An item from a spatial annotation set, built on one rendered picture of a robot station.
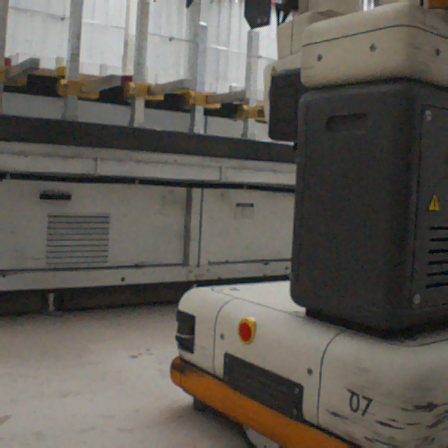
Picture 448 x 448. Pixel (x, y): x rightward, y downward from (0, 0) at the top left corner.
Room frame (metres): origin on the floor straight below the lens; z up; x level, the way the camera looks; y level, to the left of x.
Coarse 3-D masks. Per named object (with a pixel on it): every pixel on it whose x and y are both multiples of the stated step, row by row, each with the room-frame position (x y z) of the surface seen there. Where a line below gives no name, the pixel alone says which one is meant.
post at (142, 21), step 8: (144, 0) 2.05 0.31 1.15; (144, 8) 2.05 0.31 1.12; (144, 16) 2.05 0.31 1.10; (136, 24) 2.07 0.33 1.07; (144, 24) 2.06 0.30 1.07; (136, 32) 2.06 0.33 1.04; (144, 32) 2.06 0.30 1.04; (136, 40) 2.06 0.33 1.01; (144, 40) 2.06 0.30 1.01; (136, 48) 2.06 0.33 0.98; (144, 48) 2.06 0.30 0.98; (136, 56) 2.06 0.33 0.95; (144, 56) 2.06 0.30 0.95; (136, 64) 2.05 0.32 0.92; (144, 64) 2.06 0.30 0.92; (136, 72) 2.05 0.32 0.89; (144, 72) 2.06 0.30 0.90; (136, 80) 2.05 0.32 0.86; (144, 80) 2.06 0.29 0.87; (136, 104) 2.05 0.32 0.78; (136, 112) 2.05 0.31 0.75; (136, 120) 2.05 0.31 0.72
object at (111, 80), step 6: (102, 78) 1.78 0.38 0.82; (108, 78) 1.74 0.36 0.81; (114, 78) 1.73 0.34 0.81; (84, 84) 1.90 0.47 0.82; (90, 84) 1.85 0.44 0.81; (96, 84) 1.81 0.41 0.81; (102, 84) 1.78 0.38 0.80; (108, 84) 1.74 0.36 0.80; (114, 84) 1.73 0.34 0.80; (84, 90) 1.89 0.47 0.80; (90, 90) 1.86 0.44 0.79; (96, 90) 1.86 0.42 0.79; (60, 96) 2.07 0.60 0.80
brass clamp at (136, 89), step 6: (126, 84) 2.05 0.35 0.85; (132, 84) 2.03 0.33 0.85; (138, 84) 2.04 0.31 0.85; (144, 84) 2.05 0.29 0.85; (150, 84) 2.07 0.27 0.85; (126, 90) 2.05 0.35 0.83; (132, 90) 2.03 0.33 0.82; (138, 90) 2.04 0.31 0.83; (144, 90) 2.06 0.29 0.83; (126, 96) 2.05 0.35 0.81; (132, 96) 2.05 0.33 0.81; (138, 96) 2.05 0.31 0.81; (144, 96) 2.06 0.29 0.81; (150, 96) 2.07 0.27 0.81; (156, 96) 2.08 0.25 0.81; (162, 96) 2.10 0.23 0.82
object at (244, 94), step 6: (240, 90) 2.04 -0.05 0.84; (246, 90) 2.01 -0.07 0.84; (252, 90) 2.03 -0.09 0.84; (210, 96) 2.19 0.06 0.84; (216, 96) 2.16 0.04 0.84; (222, 96) 2.13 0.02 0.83; (228, 96) 2.09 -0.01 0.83; (234, 96) 2.07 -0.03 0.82; (240, 96) 2.04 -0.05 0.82; (246, 96) 2.01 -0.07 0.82; (180, 102) 2.36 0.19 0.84; (210, 102) 2.19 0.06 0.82; (216, 102) 2.17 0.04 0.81; (222, 102) 2.15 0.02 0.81
